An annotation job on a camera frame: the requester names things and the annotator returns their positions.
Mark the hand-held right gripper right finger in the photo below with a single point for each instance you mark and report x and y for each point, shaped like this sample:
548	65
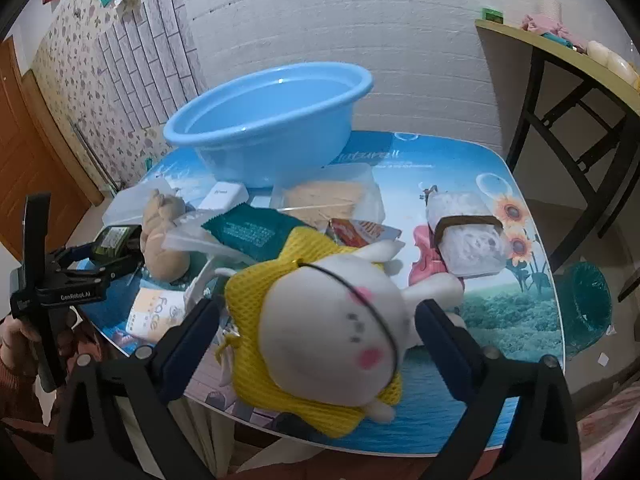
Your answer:
440	345

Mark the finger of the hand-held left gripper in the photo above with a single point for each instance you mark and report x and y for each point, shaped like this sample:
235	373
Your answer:
100	271
75	254

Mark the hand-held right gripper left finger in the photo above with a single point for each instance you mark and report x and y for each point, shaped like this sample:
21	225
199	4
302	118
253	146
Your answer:
195	340

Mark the dark green packet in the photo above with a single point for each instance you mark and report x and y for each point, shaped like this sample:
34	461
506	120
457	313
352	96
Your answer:
115	241

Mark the white and orange tissue packet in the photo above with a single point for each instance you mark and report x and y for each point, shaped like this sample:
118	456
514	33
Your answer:
150	312

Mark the brown bear plush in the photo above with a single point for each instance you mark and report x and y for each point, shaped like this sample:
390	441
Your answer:
160	255

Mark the white plastic bag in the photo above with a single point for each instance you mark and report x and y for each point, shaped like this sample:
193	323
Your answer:
127	205

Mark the clear plastic bag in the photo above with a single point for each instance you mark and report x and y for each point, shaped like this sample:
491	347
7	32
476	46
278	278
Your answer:
185	240

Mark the white rabbit plush yellow dress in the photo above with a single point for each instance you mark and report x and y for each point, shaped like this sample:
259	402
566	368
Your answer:
340	320

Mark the teal snack packet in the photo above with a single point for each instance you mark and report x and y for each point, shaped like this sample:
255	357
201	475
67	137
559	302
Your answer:
250	232

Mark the orange sandwich print packet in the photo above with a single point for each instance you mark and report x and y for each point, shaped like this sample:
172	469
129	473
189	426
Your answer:
362	232

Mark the white rectangular box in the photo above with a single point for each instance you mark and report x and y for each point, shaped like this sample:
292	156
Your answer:
222	196

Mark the clear box of wooden sticks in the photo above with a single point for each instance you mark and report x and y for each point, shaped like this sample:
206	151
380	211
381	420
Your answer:
325	197

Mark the blue plastic basin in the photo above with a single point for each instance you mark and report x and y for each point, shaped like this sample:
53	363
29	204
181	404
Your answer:
260	155

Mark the person's left forearm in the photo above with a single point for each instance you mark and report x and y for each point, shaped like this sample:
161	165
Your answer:
20	395

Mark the person's left hand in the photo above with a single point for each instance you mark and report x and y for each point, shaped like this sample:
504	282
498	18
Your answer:
10	337

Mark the brown wooden door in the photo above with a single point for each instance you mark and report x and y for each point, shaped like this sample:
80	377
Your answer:
30	170

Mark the green waste bin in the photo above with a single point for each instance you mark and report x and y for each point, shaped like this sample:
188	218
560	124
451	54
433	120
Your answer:
585	320

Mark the white paper scrap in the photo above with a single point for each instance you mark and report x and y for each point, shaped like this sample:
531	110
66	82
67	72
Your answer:
602	358

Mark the pink blanket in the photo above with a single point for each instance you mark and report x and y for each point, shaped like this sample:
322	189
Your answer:
605	425

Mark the teal flat item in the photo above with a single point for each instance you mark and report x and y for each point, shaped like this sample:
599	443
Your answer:
560	39

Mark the clear bag of pale food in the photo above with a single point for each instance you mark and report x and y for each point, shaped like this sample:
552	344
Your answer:
634	79

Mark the cream bun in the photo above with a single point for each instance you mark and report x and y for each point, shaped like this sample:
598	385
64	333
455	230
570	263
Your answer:
620	66
600	52

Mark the small green box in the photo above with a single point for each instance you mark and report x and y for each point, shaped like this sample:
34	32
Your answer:
492	15

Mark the pink cloth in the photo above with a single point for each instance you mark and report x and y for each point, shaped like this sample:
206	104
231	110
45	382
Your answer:
545	25

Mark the yellow side table black frame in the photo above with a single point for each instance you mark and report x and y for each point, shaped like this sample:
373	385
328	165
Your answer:
530	37

